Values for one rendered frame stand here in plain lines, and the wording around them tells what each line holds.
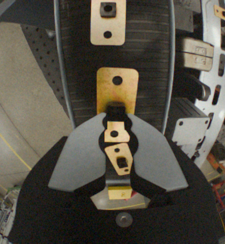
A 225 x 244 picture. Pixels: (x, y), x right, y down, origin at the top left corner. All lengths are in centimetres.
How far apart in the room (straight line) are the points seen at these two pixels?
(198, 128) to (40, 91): 155
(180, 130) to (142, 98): 15
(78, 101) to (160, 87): 11
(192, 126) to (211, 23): 31
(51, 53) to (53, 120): 115
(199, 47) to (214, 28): 16
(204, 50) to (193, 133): 19
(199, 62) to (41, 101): 159
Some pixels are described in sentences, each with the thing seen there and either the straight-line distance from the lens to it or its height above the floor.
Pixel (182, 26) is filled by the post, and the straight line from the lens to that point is 26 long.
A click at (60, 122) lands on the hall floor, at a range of 168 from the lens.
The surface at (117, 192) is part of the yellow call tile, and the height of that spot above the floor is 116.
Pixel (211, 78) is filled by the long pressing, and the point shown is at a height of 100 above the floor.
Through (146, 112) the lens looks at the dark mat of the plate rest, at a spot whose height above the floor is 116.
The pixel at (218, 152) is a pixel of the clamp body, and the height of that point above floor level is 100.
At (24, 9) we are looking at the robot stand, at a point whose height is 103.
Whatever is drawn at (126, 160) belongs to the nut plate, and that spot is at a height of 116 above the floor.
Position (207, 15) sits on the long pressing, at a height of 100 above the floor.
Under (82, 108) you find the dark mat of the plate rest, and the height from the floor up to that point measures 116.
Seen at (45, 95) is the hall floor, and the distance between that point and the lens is 159.
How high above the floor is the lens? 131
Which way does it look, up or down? 58 degrees down
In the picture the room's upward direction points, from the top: 179 degrees counter-clockwise
